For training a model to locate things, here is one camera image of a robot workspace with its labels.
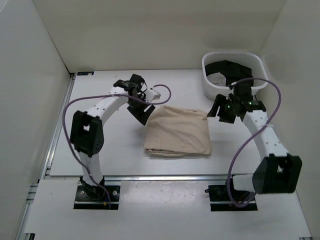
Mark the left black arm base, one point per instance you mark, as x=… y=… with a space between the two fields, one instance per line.
x=86 y=199

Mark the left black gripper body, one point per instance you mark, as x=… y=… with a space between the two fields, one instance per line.
x=132 y=101

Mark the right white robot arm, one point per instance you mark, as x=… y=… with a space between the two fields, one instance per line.
x=278 y=171

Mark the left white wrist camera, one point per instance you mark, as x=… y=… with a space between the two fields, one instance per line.
x=152 y=95

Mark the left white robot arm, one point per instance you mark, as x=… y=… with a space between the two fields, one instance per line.
x=87 y=135

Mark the small blue label sticker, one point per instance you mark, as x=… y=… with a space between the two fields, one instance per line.
x=85 y=73

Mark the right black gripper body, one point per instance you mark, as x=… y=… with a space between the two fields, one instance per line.
x=232 y=102

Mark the white plastic basket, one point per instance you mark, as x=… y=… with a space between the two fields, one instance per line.
x=243 y=58

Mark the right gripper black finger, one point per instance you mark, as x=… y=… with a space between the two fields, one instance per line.
x=219 y=100
x=226 y=117

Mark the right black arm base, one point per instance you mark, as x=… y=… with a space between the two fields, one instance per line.
x=220 y=201

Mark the beige trousers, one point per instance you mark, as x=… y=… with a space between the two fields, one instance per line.
x=177 y=132

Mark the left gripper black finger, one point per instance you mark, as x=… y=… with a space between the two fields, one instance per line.
x=149 y=109
x=139 y=114

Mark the black trousers in basket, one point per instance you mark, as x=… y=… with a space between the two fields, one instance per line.
x=223 y=73

